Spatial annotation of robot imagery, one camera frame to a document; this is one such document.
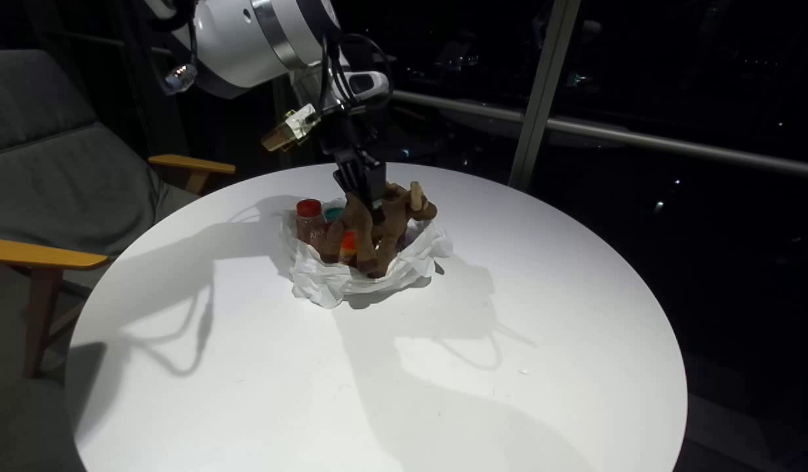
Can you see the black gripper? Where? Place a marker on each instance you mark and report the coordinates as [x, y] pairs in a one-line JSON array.
[[356, 161]]

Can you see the brown plush moose toy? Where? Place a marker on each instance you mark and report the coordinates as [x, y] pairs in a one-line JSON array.
[[381, 231]]

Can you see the spice jar with orange lid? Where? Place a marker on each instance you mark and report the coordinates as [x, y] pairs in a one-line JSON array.
[[316, 230]]

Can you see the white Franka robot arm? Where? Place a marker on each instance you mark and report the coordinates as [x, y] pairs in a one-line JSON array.
[[256, 41]]

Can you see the white crumpled plastic bag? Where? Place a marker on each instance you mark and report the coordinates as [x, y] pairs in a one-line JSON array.
[[335, 278]]

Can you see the grey horizontal handrail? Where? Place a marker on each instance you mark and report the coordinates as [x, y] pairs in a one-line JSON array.
[[615, 133]]

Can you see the grey armchair with wooden armrests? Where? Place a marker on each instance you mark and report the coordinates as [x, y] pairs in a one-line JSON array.
[[54, 173]]

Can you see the grey window frame post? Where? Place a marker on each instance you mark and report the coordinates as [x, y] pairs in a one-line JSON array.
[[543, 87]]

